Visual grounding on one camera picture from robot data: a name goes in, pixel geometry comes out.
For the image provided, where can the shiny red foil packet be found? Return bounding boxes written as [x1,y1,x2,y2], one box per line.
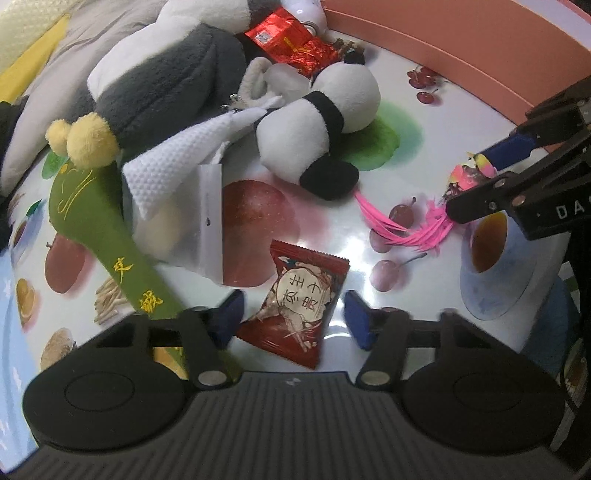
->
[244,7,311,64]

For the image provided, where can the dark cloth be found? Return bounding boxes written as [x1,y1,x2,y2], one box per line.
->
[0,99,28,250]

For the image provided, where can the orange cardboard box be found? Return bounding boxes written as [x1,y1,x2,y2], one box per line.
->
[321,0,591,129]

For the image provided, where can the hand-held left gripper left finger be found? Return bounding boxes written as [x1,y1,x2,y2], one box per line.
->
[95,290,245,391]

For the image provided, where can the metal keychain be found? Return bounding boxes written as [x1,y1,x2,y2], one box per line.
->
[221,92,249,114]

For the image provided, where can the cream padded headboard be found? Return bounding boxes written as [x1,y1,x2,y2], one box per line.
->
[0,0,62,70]

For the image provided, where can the dark red snack packet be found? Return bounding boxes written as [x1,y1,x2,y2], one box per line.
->
[235,239,351,370]

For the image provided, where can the yellow pillow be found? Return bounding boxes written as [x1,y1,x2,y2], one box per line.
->
[0,14,71,92]

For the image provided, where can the green embroidered plush toy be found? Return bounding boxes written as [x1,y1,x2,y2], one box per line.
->
[48,159,190,370]

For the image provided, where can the pink feather toy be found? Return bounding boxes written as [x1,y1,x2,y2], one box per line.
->
[355,152,499,258]

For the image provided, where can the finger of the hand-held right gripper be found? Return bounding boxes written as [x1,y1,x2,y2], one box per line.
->
[444,134,591,225]
[475,76,591,174]

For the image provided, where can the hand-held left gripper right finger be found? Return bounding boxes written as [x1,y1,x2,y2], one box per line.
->
[344,290,518,389]

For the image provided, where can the clear plastic bag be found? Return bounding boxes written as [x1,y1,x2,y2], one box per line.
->
[139,164,225,284]

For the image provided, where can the grey duvet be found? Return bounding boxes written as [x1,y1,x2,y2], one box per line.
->
[0,0,178,195]

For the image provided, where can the white textured cloth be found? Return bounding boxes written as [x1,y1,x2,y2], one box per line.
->
[121,95,289,220]

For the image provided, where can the panda plush toy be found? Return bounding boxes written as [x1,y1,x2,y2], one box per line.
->
[255,50,382,201]

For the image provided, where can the fruit print mat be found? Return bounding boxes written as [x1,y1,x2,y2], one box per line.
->
[0,32,591,418]

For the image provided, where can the crumpled red foil packet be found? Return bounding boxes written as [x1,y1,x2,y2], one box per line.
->
[291,37,341,78]

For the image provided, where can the grey white penguin plush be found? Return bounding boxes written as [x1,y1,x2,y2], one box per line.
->
[45,0,266,168]

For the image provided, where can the white spray bottle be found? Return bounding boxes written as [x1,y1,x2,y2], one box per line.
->
[281,0,329,35]

